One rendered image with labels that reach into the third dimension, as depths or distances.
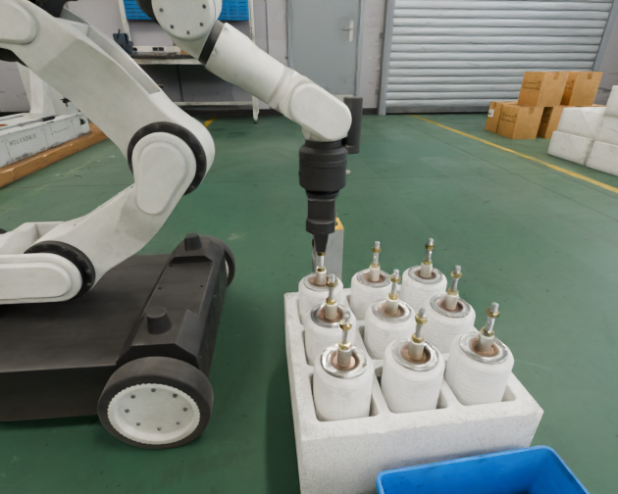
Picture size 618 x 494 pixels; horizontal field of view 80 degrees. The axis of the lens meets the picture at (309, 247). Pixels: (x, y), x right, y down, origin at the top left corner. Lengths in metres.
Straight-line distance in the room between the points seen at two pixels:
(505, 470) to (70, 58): 0.98
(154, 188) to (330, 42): 4.99
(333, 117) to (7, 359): 0.76
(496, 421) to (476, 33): 5.74
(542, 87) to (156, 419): 4.09
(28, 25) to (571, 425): 1.22
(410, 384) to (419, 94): 5.43
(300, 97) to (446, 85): 5.46
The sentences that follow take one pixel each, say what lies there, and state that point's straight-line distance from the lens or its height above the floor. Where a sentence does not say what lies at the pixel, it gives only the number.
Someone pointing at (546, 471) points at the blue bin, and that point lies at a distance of 0.80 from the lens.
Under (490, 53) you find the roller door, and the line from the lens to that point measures 6.28.
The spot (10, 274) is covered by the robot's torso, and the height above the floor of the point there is 0.30.
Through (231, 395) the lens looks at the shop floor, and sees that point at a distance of 0.91.
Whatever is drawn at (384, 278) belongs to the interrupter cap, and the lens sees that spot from 0.82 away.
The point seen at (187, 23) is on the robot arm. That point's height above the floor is 0.72.
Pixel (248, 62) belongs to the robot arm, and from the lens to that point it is 0.62.
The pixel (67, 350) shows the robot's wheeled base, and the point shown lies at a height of 0.17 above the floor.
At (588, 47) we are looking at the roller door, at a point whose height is 0.87.
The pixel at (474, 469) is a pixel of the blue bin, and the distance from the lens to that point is 0.73.
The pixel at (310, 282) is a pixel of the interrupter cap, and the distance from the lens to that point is 0.79.
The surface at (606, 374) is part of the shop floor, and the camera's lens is 1.18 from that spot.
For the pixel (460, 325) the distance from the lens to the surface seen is 0.75.
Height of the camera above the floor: 0.68
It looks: 27 degrees down
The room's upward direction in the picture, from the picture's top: straight up
